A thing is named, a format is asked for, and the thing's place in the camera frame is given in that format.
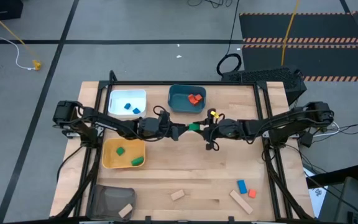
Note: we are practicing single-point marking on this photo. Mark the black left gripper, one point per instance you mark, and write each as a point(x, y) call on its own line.
point(151, 128)

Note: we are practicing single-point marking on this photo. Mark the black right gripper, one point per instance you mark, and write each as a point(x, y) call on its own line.
point(228, 129)

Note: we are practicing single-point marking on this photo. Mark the green rectangular block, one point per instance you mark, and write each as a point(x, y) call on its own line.
point(194, 126)

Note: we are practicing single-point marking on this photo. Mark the orange-red cube block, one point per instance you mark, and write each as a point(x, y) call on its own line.
point(199, 97)
point(252, 193)

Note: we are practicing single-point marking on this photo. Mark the orange-red arch block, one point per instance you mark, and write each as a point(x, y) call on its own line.
point(192, 100)

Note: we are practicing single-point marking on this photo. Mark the blue half-round block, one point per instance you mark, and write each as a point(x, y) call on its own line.
point(136, 111)

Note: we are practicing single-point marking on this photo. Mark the small blue block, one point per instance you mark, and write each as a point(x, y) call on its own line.
point(127, 106)

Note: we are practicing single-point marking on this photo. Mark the green cube block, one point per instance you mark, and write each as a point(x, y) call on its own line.
point(120, 151)

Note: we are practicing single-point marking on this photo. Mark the short natural wood block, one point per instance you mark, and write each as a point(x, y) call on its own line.
point(125, 210)
point(177, 195)

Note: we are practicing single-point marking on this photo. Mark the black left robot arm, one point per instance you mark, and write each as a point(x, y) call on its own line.
point(104, 123)

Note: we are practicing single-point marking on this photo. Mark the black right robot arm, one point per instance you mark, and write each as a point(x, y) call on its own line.
point(291, 119)

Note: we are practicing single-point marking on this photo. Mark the teal plastic bin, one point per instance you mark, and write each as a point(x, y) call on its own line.
point(179, 99)

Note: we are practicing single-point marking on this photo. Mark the yellow plastic bin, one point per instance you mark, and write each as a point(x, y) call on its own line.
point(126, 160)

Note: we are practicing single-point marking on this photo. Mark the white plastic bin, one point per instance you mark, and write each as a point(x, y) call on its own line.
point(120, 99)

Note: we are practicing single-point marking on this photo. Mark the blue rectangular block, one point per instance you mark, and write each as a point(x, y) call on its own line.
point(242, 186)

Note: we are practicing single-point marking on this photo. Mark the black perforated computer case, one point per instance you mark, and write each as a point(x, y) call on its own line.
point(269, 76)

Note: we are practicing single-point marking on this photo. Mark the long natural wood plank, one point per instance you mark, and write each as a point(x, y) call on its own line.
point(241, 202)

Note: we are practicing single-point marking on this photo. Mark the grey translucent plastic bin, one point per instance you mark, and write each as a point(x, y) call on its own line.
point(110, 199)

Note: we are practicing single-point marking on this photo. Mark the black power adapter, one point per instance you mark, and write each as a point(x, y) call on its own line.
point(306, 139)

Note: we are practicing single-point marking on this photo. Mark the white paper sheet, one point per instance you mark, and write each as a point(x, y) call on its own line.
point(317, 199)

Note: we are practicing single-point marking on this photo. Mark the hazard-striped black floor mat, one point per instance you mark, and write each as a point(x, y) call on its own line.
point(322, 28)

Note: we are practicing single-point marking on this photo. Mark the dark grey equipment case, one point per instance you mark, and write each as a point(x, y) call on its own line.
point(353, 202)

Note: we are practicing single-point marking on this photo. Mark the black table frame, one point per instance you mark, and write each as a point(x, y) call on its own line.
point(182, 83)

